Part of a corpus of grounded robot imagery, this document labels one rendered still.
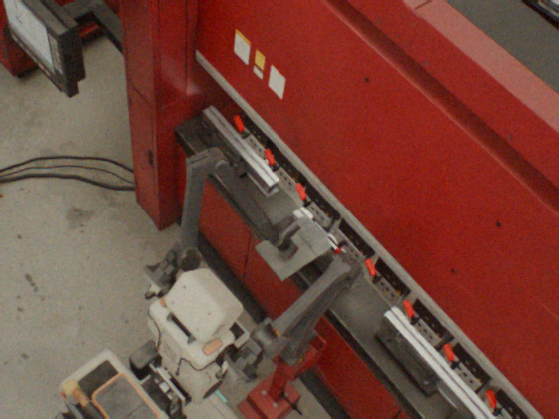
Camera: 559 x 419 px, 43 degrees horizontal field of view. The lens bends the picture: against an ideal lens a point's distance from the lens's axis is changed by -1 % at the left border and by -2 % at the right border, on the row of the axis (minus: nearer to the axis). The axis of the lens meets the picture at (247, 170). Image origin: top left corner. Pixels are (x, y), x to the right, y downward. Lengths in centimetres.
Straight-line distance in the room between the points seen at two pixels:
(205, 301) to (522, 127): 112
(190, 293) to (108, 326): 150
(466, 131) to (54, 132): 302
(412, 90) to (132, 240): 234
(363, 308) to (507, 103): 139
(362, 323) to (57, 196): 204
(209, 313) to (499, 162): 102
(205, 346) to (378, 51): 110
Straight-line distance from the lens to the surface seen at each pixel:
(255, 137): 295
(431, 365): 286
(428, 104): 205
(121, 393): 275
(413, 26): 193
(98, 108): 460
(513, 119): 184
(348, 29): 217
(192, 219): 248
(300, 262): 288
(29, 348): 385
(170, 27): 289
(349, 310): 297
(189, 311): 239
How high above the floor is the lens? 352
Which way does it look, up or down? 55 degrees down
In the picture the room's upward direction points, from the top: 8 degrees clockwise
